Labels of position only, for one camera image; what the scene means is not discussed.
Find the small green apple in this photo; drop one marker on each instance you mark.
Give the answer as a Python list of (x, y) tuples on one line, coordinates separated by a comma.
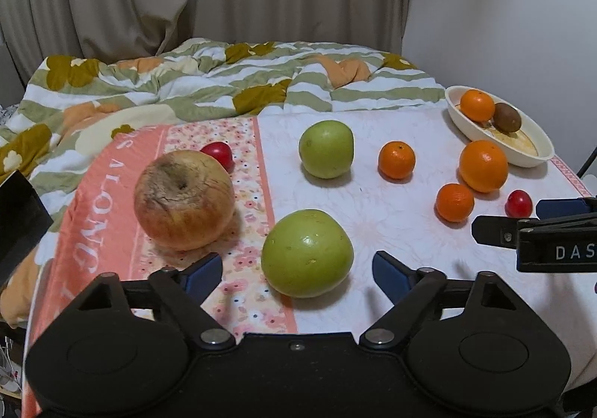
[(326, 150)]

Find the big green apple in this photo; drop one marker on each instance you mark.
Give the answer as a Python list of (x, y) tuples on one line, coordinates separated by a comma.
[(305, 255)]

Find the large red yellow apple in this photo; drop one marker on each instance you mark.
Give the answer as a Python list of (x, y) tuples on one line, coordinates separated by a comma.
[(186, 201)]

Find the brown kiwi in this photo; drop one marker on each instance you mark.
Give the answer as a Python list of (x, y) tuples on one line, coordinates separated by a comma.
[(507, 117)]

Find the medium orange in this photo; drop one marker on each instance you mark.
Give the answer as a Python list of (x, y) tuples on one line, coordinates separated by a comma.
[(476, 105)]

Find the floral striped quilt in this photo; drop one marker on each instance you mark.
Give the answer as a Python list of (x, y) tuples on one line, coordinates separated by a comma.
[(186, 77)]

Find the grey patterned cloth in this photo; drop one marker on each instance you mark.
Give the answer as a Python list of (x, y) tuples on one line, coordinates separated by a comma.
[(7, 114)]

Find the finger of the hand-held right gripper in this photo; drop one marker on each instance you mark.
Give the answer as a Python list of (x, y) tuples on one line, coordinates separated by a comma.
[(559, 207), (494, 231)]

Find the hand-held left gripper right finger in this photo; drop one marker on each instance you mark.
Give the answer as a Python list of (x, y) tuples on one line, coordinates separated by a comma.
[(389, 272)]

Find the black flat panel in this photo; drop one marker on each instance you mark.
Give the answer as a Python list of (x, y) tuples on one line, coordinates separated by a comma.
[(18, 222)]

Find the small mandarin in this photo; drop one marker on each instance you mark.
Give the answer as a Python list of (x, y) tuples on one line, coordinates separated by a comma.
[(454, 203), (396, 161)]

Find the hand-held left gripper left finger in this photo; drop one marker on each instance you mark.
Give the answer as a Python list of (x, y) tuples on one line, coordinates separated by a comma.
[(206, 272)]

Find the small red tomato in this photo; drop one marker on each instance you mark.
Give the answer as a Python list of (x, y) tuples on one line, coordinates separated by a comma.
[(218, 154), (518, 203)]

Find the pink floral printed cloth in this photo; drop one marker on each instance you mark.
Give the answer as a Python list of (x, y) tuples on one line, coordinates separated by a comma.
[(336, 199)]

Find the large orange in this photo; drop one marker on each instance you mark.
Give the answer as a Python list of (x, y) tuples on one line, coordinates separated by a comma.
[(483, 166)]

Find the white oval bowl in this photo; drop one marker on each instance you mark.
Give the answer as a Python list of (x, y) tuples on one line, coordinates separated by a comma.
[(538, 150)]

